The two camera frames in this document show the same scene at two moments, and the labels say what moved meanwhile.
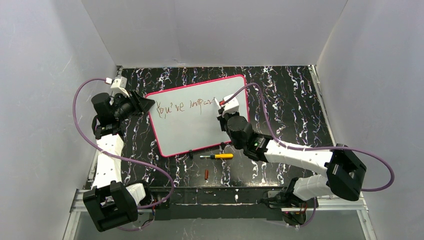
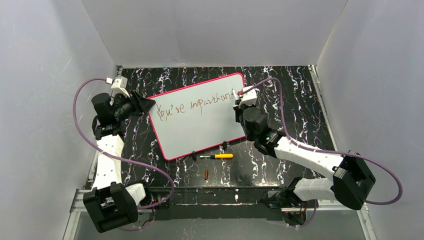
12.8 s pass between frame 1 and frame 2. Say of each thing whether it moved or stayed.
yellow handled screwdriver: stayed
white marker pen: moved
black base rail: stayed
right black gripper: moved
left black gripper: stayed
